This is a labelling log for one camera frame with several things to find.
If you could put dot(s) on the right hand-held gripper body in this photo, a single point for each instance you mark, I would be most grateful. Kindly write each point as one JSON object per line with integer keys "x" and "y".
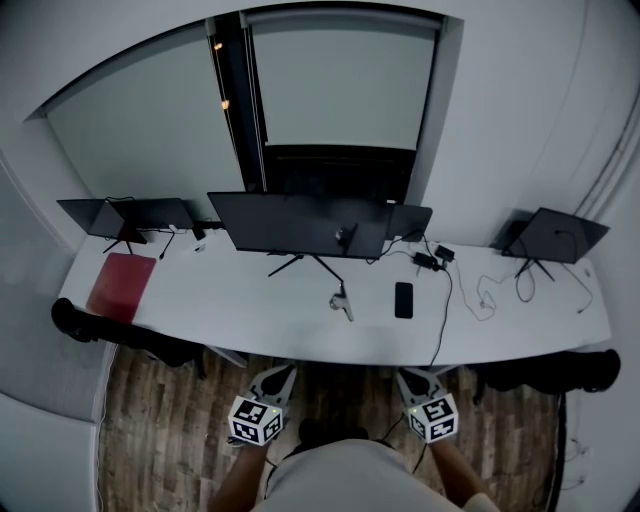
{"x": 432, "y": 417}

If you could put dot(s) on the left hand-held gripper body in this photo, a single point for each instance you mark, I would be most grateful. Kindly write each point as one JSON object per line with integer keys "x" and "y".
{"x": 255, "y": 422}

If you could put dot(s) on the small phone stand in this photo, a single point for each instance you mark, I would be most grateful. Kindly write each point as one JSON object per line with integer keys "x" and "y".
{"x": 342, "y": 302}

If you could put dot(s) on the person's right forearm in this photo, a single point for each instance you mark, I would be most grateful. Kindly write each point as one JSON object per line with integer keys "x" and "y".
{"x": 460, "y": 472}

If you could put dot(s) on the person's left forearm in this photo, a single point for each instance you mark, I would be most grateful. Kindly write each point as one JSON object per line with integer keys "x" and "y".
{"x": 242, "y": 480}

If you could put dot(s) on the person's left black shoe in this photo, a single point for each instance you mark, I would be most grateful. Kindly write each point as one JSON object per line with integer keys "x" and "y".
{"x": 312, "y": 434}

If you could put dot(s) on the person's black shoe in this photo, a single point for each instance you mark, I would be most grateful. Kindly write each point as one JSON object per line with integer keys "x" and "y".
{"x": 360, "y": 433}
{"x": 312, "y": 434}

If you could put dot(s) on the person's right black shoe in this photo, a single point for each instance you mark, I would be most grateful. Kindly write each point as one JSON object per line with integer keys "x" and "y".
{"x": 360, "y": 433}

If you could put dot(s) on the black smartphone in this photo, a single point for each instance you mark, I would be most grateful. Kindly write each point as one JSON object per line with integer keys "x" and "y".
{"x": 404, "y": 300}

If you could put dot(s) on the person's light shirt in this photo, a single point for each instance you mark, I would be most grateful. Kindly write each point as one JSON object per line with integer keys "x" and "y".
{"x": 360, "y": 480}

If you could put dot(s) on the black office chair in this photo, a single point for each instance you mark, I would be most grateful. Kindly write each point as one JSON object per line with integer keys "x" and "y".
{"x": 545, "y": 372}
{"x": 135, "y": 337}

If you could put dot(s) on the black power adapter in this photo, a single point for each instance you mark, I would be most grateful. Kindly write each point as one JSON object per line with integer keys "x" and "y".
{"x": 445, "y": 253}
{"x": 424, "y": 259}

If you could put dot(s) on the large black monitor on stand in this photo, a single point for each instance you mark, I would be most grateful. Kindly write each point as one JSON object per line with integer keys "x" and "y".
{"x": 290, "y": 225}

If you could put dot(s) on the small black charger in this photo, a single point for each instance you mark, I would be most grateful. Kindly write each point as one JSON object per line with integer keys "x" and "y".
{"x": 198, "y": 234}

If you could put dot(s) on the red desk mat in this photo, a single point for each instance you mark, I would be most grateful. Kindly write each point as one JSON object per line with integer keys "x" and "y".
{"x": 122, "y": 287}

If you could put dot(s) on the black angled monitor on tripod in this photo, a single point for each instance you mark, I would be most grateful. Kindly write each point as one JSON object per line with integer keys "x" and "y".
{"x": 560, "y": 235}

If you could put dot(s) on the dark flat monitor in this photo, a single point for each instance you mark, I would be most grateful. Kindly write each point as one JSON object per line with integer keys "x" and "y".
{"x": 160, "y": 212}

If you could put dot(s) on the dark window glass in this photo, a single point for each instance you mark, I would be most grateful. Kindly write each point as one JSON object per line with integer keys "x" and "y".
{"x": 340, "y": 172}

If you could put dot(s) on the wide grey roller blind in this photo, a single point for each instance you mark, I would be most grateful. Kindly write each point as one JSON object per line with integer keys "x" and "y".
{"x": 150, "y": 130}

